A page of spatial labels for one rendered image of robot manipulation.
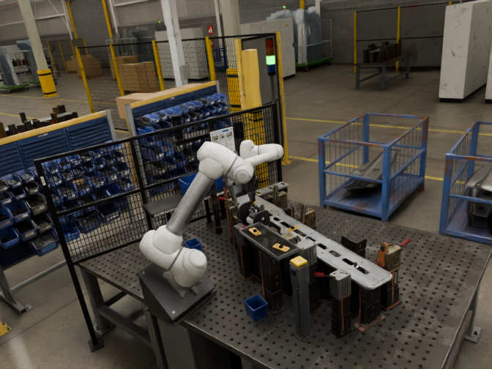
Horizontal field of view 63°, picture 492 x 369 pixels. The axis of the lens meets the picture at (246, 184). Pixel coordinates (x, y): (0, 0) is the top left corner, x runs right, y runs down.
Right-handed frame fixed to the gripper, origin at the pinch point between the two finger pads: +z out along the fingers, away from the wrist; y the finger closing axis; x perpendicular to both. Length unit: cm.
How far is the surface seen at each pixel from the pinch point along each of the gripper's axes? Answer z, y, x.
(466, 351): 107, 88, -115
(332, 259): 7, -5, -87
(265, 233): -9, -31, -63
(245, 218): -2.1, -23.1, -29.0
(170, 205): 4, -49, 37
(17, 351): 107, -178, 88
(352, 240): 4, 14, -84
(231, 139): -28, 18, 54
